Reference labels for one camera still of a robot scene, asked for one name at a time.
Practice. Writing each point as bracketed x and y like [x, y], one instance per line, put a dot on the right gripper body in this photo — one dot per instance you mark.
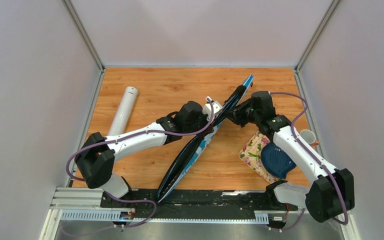
[243, 114]

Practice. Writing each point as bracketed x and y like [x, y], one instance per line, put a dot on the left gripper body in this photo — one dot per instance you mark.
[200, 123]

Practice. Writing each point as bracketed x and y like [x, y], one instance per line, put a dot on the blue racket cover bag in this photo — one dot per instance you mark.
[195, 147]

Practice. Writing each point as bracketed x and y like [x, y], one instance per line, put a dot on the white shuttlecock tube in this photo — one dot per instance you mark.
[123, 112]

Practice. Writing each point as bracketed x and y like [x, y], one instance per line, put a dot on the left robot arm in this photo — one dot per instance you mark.
[98, 155]

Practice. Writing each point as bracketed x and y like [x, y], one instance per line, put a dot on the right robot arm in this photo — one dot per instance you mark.
[331, 194]

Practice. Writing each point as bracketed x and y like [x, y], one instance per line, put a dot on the floral tray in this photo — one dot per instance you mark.
[251, 156]

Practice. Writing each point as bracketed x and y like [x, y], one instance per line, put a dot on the blue leaf-shaped dish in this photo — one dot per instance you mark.
[276, 161]

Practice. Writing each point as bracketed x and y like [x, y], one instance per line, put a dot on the white and pink mug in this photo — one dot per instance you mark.
[309, 137]

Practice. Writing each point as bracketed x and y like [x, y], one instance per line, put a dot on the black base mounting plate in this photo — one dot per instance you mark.
[199, 204]

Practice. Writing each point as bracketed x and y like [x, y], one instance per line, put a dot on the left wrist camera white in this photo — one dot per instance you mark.
[211, 109]

